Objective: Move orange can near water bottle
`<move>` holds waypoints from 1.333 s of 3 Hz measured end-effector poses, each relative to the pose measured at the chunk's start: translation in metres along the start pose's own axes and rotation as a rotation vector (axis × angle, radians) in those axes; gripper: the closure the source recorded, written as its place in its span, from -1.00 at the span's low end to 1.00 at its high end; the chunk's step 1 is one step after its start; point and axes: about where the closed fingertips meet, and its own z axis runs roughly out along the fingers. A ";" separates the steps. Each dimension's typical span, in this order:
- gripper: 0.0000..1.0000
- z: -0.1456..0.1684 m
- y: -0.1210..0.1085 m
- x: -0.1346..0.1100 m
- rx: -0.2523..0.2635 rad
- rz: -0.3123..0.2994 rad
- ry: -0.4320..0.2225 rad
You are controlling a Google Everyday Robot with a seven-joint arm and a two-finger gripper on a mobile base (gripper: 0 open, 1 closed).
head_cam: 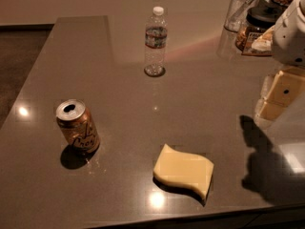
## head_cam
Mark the orange soda can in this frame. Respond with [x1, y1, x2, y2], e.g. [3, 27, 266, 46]
[56, 99, 100, 154]

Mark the snack jar with black lid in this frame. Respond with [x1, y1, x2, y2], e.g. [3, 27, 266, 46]
[235, 6, 282, 56]

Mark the clear plastic water bottle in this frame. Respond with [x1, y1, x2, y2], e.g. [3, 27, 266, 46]
[144, 7, 168, 77]

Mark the yellow wavy sponge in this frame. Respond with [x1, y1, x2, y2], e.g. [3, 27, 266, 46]
[153, 144, 214, 201]

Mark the clear glass container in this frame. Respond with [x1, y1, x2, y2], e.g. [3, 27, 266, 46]
[224, 0, 259, 32]

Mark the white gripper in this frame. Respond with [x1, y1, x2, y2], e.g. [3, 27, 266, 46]
[254, 0, 305, 128]

